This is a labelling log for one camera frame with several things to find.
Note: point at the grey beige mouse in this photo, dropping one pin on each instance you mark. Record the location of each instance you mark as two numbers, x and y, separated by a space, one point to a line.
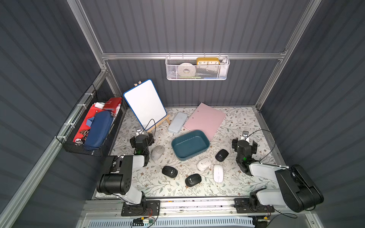
157 152

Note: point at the black Lecoo mouse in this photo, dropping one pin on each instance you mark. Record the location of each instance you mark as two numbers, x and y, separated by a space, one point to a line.
169 171
193 180

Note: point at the teal plastic storage box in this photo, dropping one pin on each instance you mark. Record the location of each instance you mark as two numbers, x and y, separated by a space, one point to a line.
190 145

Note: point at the red package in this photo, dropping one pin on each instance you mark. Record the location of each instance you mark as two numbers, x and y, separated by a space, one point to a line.
113 105

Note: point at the floral table mat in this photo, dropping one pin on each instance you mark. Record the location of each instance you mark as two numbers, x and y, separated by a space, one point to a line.
212 173

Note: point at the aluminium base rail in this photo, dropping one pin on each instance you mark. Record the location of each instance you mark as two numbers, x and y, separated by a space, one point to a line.
193 212

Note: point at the pink folder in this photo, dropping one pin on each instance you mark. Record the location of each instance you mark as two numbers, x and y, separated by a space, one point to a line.
206 119

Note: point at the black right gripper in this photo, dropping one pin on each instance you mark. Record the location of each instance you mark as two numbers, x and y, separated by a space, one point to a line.
235 144

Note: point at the blue framed whiteboard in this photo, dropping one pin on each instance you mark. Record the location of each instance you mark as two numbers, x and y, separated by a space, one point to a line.
131 98

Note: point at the white wire wall basket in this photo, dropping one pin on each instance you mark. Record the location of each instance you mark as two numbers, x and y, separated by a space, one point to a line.
207 73

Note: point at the light blue pencil case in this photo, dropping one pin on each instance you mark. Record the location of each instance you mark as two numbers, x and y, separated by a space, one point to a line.
178 122

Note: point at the white tape roll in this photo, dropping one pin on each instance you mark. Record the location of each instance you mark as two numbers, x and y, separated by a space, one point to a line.
186 70

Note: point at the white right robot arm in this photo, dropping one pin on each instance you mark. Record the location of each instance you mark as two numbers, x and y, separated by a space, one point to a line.
297 190

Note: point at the white slim mouse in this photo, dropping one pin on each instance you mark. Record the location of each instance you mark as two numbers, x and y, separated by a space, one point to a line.
218 173

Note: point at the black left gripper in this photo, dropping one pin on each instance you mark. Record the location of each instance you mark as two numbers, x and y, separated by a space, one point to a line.
132 141

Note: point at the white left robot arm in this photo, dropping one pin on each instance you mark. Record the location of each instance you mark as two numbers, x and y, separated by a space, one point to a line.
116 176

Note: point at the navy blue pouch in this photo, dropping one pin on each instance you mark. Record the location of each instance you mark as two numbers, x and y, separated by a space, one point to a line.
99 130

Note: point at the yellow clock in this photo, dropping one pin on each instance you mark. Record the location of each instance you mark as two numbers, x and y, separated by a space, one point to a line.
208 61

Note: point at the black wire side basket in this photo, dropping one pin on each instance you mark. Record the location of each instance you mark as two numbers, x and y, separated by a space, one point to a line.
66 139

